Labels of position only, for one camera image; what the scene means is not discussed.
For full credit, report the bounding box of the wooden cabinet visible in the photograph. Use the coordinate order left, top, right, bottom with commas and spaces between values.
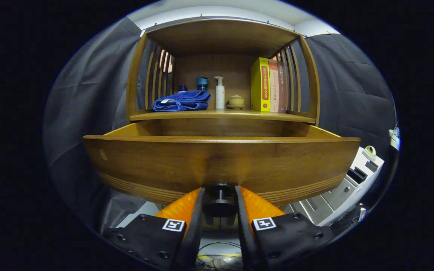
126, 18, 321, 126

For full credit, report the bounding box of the blue folded towel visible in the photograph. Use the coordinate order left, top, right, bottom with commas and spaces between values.
152, 90, 211, 112

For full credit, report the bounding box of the black cable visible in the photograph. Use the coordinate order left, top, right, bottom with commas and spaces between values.
196, 241, 242, 270

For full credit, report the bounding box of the orange and white book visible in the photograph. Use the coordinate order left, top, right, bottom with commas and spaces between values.
269, 59, 280, 113

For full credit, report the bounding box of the wooden drawer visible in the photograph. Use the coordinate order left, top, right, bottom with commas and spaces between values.
83, 119, 361, 206

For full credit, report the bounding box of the black backdrop cloth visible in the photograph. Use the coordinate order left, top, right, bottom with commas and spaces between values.
43, 17, 397, 226

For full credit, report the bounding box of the white pump bottle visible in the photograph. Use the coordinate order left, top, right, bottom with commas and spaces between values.
214, 76, 225, 110

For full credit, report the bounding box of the white side cabinet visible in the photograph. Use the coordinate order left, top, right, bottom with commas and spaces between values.
285, 147, 385, 227

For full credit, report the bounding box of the small black box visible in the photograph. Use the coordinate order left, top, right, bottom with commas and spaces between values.
347, 167, 368, 185

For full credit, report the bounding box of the brown book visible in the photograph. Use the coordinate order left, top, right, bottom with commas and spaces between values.
278, 61, 288, 113

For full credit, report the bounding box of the white and teal object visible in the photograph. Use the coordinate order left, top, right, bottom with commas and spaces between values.
389, 126, 401, 151

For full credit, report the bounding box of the thick yellow book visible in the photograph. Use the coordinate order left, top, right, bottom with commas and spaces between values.
250, 57, 270, 112

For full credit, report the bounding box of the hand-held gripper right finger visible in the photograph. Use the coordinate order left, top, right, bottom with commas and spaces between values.
234, 185, 335, 271

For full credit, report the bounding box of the black drawer knob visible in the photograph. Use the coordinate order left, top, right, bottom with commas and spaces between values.
202, 183, 238, 218

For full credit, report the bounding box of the wooden countertop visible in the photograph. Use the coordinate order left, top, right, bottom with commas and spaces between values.
130, 108, 316, 124

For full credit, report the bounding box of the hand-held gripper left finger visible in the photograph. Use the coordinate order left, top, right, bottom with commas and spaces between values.
102, 187, 206, 271

